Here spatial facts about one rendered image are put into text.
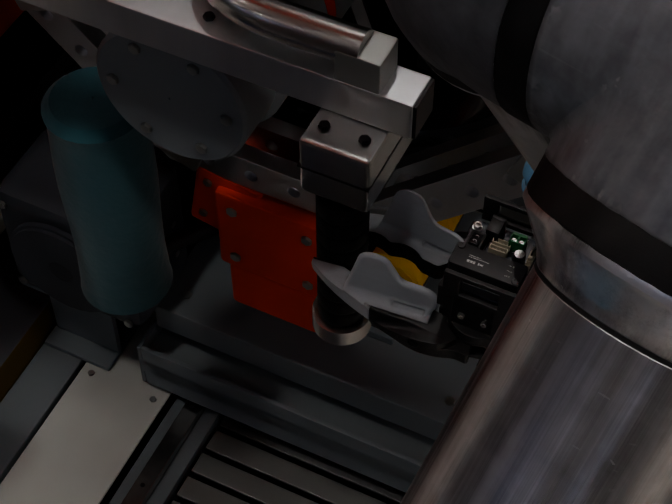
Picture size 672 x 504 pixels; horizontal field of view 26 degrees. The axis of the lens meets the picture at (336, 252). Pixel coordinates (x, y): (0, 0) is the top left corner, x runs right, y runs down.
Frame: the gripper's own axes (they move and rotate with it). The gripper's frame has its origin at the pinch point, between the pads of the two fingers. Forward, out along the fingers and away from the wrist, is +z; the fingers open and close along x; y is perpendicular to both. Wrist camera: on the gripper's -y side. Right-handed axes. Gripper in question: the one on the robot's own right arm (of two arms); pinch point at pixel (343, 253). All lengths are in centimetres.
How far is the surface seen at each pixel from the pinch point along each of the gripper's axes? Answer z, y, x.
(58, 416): 46, -75, -14
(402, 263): 4.1, -29.2, -21.7
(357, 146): -1.1, 12.0, 0.4
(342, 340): -0.9, -7.5, 2.0
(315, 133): 1.7, 12.0, 0.5
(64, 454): 42, -75, -10
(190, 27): 11.7, 15.0, -1.7
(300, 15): 4.2, 18.3, -2.7
